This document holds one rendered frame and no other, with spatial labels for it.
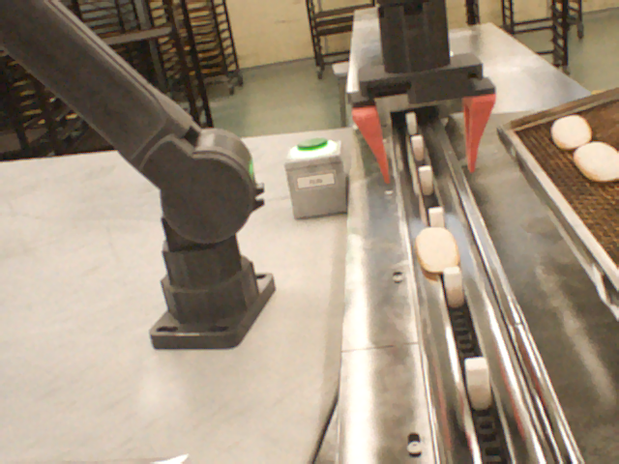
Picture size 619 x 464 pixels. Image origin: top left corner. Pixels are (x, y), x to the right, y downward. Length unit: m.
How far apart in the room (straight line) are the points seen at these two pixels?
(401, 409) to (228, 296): 0.25
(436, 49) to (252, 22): 7.16
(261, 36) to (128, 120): 7.15
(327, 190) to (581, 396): 0.46
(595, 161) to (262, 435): 0.39
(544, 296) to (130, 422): 0.36
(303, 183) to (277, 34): 6.87
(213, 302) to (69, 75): 0.22
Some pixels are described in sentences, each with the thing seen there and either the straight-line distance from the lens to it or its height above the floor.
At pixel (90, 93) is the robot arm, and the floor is 1.05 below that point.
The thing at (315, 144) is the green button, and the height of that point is 0.91.
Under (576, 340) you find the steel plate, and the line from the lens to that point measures 0.60.
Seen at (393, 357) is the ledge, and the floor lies 0.86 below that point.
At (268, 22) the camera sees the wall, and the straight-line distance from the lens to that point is 7.75.
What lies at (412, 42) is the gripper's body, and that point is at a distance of 0.62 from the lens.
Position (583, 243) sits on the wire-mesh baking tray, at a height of 0.90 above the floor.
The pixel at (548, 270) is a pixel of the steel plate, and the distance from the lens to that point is 0.71.
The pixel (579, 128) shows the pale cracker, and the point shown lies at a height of 0.91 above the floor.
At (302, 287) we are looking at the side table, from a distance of 0.73.
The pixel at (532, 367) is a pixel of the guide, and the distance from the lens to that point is 0.50.
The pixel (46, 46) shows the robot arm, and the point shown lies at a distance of 0.64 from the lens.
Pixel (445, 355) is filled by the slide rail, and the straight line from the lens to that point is 0.54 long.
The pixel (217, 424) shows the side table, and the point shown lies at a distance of 0.56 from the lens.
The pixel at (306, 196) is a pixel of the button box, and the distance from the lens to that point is 0.90.
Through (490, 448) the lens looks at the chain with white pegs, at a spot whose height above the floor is 0.84.
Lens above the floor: 1.13
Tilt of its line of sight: 21 degrees down
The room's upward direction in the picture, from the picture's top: 10 degrees counter-clockwise
